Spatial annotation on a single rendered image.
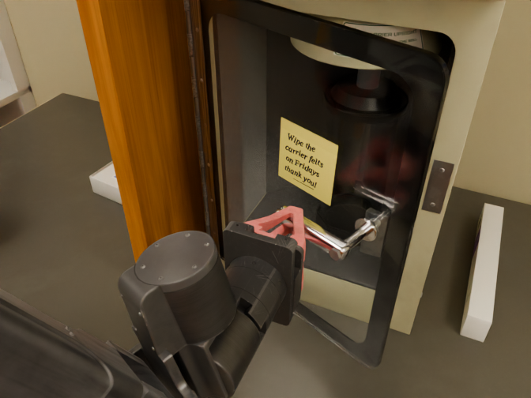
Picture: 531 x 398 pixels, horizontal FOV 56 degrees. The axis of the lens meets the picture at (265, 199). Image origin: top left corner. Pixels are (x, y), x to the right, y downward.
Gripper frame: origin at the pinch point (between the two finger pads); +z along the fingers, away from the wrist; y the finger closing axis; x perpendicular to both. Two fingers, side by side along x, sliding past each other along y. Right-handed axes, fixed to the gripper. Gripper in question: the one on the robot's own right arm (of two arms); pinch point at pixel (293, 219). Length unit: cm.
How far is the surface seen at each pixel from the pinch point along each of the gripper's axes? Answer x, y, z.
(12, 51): 101, -18, 55
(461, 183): -17, -27, 55
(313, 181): -0.6, 2.3, 4.2
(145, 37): 22.8, 12.4, 10.1
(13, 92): 101, -29, 51
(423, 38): -7.4, 13.9, 18.4
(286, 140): 3.2, 5.6, 5.7
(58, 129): 73, -26, 37
